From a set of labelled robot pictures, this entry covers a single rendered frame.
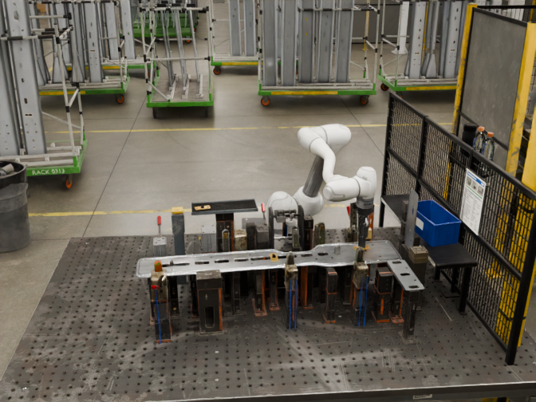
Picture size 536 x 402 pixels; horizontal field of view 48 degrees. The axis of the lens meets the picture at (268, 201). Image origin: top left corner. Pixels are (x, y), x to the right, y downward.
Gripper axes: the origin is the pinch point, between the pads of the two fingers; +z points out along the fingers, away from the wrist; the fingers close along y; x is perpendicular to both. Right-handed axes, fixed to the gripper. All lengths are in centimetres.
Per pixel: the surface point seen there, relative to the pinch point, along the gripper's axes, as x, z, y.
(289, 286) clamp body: -43.1, 10.9, 22.0
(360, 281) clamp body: -7.4, 9.0, 25.0
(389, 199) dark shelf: 35, 3, -57
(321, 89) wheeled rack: 134, 78, -664
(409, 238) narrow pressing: 25.8, -0.6, 1.3
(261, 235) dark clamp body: -52, 1, -15
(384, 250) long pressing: 12.4, 6.0, 0.6
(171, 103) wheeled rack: -104, 80, -618
